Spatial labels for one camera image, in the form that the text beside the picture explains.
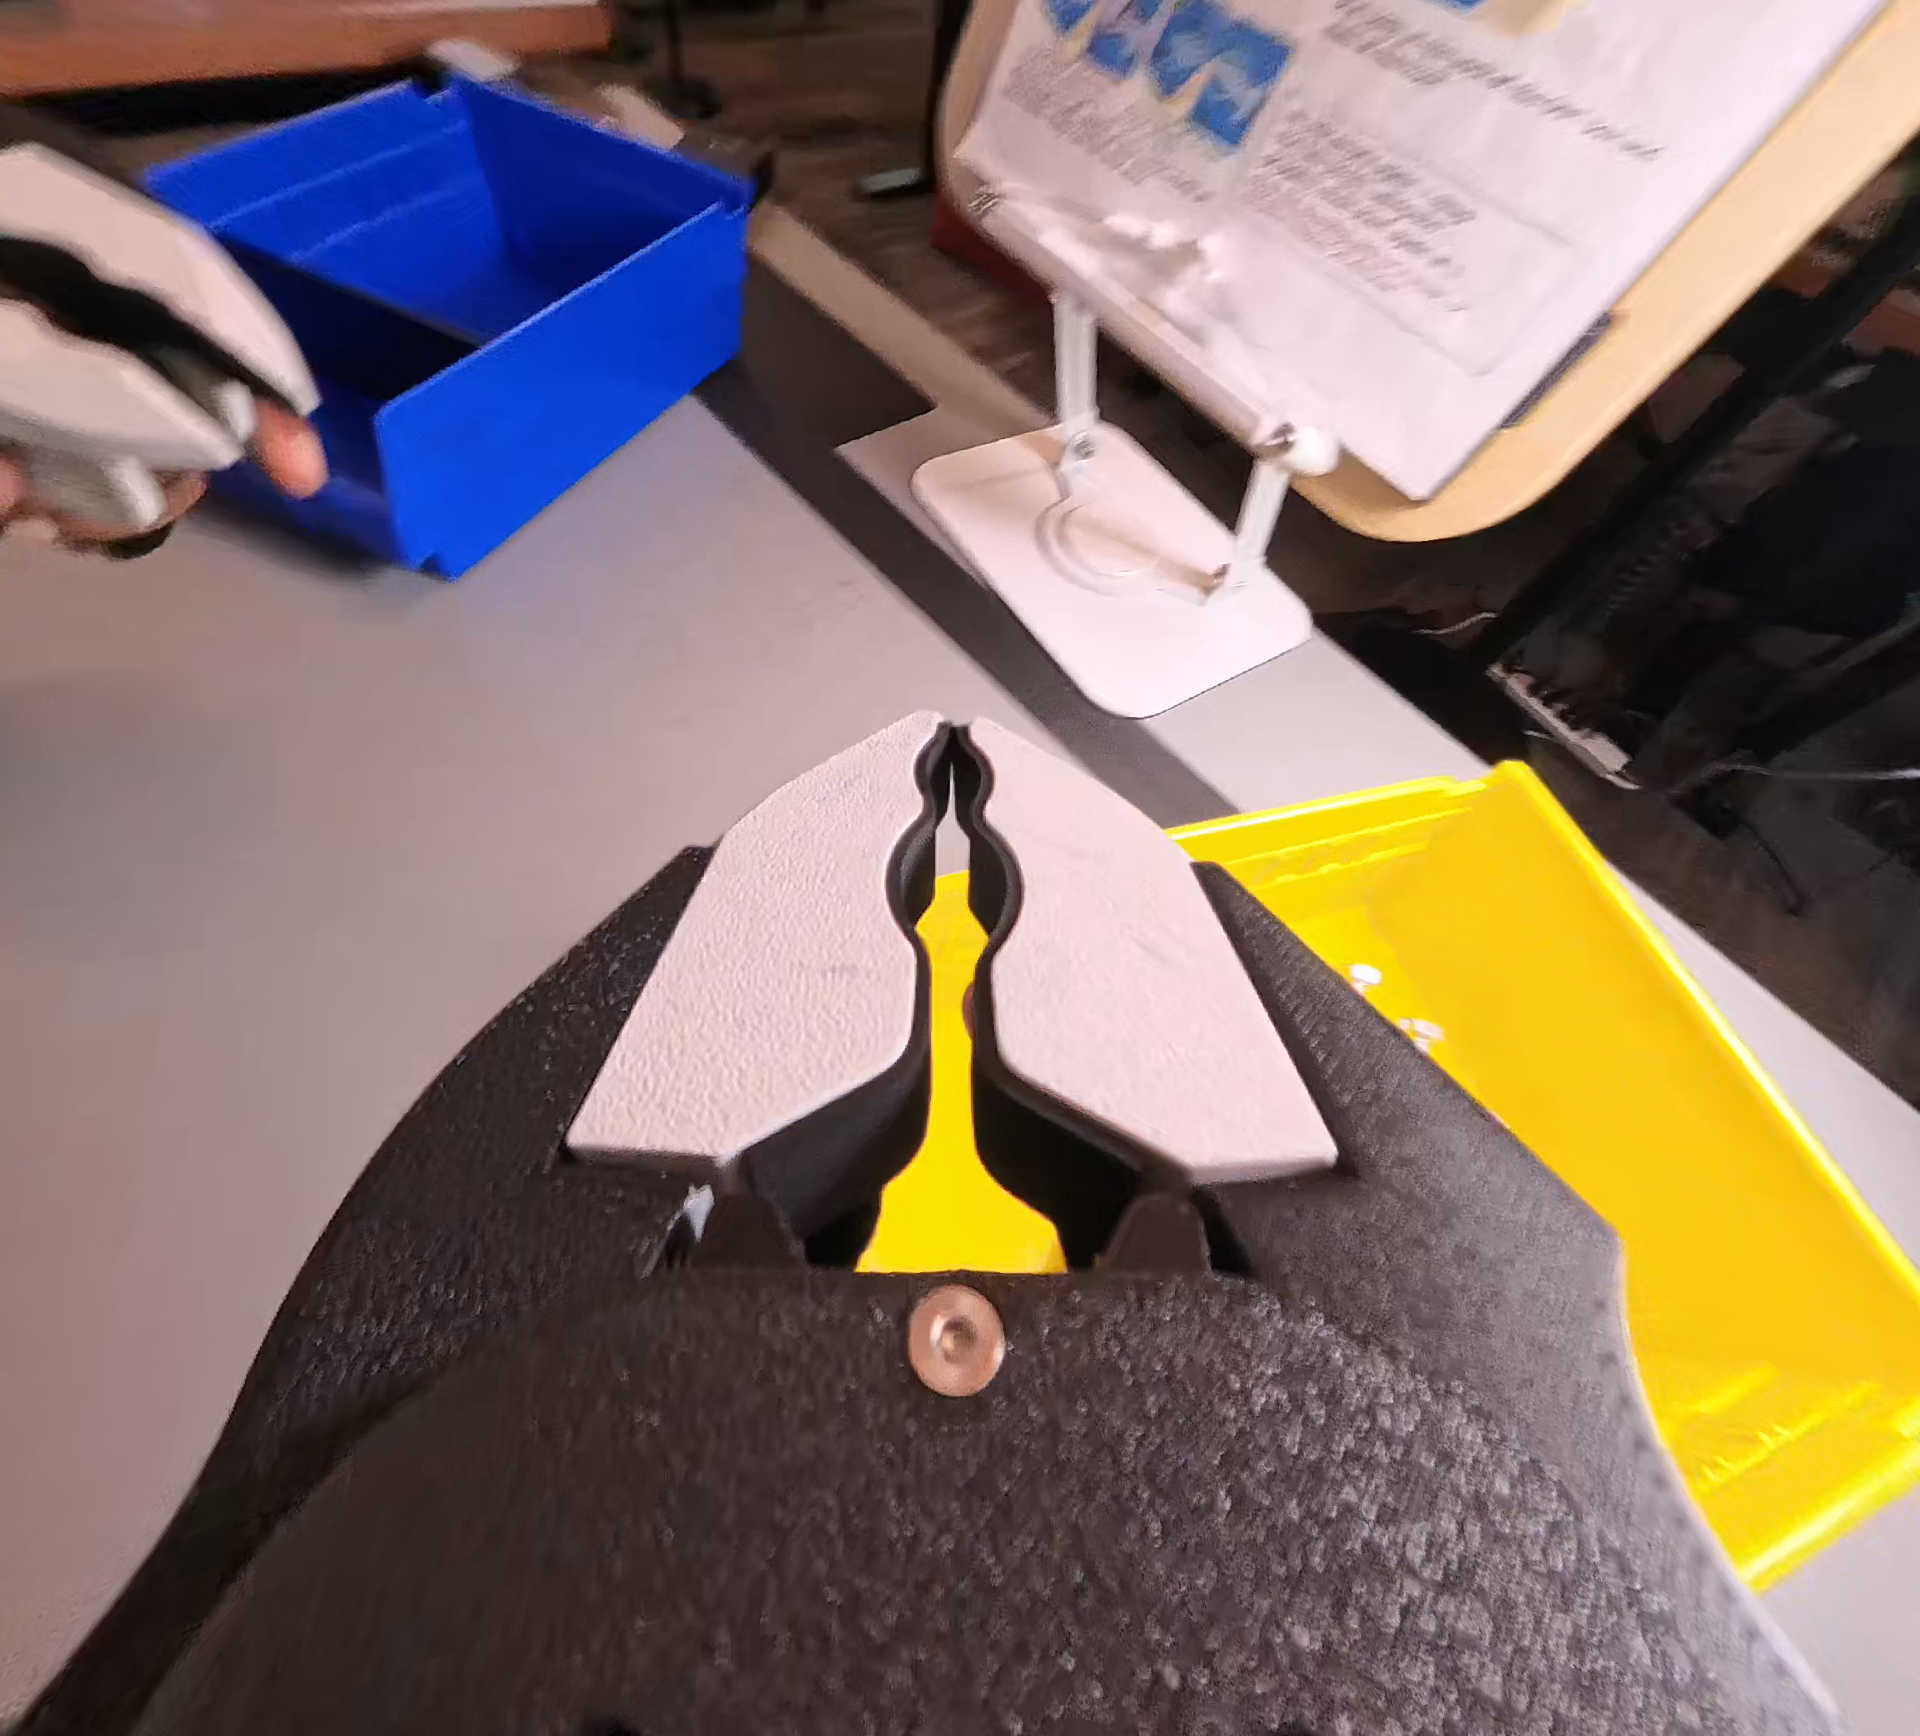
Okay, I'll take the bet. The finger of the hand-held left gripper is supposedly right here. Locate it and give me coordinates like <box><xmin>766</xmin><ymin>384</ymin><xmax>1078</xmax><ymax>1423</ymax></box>
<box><xmin>0</xmin><ymin>296</ymin><xmax>261</xmax><ymax>536</ymax></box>
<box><xmin>0</xmin><ymin>143</ymin><xmax>323</xmax><ymax>418</ymax></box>

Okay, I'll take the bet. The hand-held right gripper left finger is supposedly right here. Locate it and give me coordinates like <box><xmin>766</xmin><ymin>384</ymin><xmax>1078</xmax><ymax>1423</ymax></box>
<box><xmin>567</xmin><ymin>712</ymin><xmax>957</xmax><ymax>1236</ymax></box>

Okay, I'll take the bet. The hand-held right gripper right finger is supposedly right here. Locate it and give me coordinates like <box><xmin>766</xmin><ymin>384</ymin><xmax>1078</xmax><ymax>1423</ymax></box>
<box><xmin>955</xmin><ymin>717</ymin><xmax>1341</xmax><ymax>1228</ymax></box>

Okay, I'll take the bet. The blue plastic bin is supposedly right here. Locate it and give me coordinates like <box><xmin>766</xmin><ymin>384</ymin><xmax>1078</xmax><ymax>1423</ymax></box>
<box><xmin>142</xmin><ymin>75</ymin><xmax>752</xmax><ymax>581</ymax></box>

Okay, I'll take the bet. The yellow plastic bin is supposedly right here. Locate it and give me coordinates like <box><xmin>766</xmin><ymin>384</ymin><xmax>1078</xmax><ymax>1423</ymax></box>
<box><xmin>854</xmin><ymin>761</ymin><xmax>1920</xmax><ymax>1596</ymax></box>

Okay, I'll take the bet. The person's left hand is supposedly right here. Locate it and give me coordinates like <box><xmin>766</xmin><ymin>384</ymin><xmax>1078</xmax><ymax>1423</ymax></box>
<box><xmin>0</xmin><ymin>401</ymin><xmax>330</xmax><ymax>561</ymax></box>

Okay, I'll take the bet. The wooden clipboard board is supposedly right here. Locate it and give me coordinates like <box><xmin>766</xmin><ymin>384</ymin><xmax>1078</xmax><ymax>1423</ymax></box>
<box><xmin>937</xmin><ymin>0</ymin><xmax>1920</xmax><ymax>546</ymax></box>

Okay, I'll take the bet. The printed instruction sheet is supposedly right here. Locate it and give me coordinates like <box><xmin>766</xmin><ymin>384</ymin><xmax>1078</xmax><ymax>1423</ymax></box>
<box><xmin>953</xmin><ymin>0</ymin><xmax>1920</xmax><ymax>501</ymax></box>

